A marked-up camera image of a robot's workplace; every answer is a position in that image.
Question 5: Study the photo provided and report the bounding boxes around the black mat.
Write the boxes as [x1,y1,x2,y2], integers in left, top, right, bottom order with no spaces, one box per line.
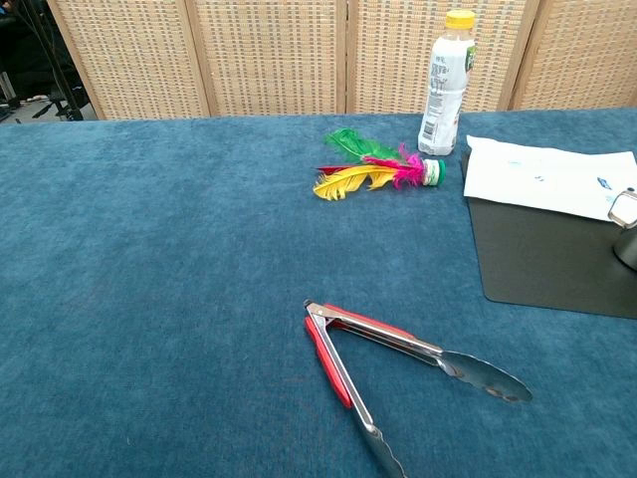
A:
[459,148,637,321]

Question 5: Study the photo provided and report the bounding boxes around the colourful feather shuttlecock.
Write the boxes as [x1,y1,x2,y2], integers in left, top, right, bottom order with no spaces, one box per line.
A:
[312,126,448,202]

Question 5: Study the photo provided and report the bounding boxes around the blue velvet tablecloth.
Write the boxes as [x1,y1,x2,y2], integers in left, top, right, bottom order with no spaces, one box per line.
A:
[0,108,637,478]

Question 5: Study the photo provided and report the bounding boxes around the woven rattan folding screen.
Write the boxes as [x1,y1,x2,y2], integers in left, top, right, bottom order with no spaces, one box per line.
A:
[46,0,637,120]

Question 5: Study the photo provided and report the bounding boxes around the white bottle with yellow cap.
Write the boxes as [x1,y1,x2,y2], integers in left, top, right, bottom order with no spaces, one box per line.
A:
[417,9,477,157]

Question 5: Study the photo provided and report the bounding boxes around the white paper sheet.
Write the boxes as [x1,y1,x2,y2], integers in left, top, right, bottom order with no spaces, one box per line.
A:
[463,133,637,223]

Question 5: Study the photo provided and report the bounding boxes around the red-handled steel kitchen tongs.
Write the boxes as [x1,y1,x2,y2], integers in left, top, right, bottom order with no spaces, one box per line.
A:
[304,298,533,478]

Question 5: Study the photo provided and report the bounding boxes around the steel mug with handle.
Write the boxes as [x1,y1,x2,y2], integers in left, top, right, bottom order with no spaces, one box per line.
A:
[607,186,637,273]

